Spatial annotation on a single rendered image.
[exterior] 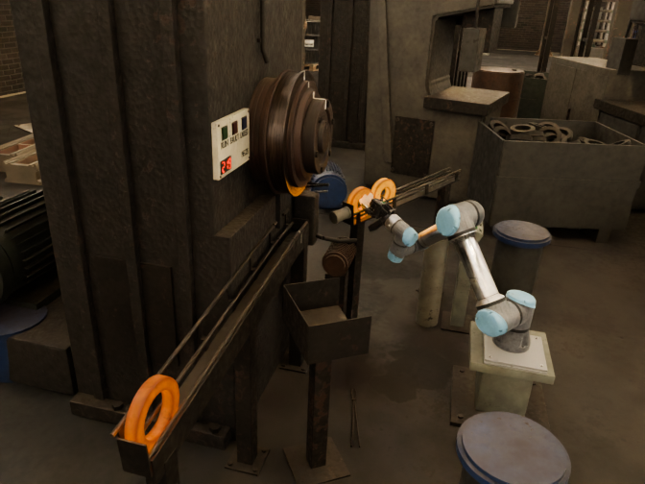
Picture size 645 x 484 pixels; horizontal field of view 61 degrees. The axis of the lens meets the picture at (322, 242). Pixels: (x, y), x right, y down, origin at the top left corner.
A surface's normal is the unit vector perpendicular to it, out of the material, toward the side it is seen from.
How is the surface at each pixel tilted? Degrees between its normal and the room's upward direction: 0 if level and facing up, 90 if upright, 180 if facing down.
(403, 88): 90
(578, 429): 0
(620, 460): 0
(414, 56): 90
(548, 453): 0
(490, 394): 90
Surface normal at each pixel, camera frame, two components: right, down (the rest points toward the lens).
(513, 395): -0.24, 0.39
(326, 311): 0.07, -0.87
